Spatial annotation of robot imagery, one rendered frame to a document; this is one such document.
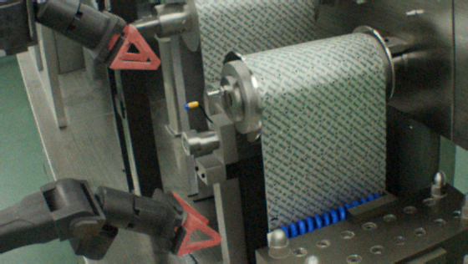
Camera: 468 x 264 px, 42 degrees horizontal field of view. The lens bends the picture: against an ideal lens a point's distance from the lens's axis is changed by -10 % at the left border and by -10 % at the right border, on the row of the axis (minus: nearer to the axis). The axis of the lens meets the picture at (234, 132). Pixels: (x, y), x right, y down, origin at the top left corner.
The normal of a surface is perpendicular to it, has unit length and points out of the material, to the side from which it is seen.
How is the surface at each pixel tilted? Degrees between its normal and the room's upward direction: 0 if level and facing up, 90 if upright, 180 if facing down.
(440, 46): 90
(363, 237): 0
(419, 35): 90
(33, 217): 26
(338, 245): 0
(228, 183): 90
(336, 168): 90
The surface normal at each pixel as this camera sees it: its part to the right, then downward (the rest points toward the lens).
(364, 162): 0.39, 0.34
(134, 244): -0.10, -0.91
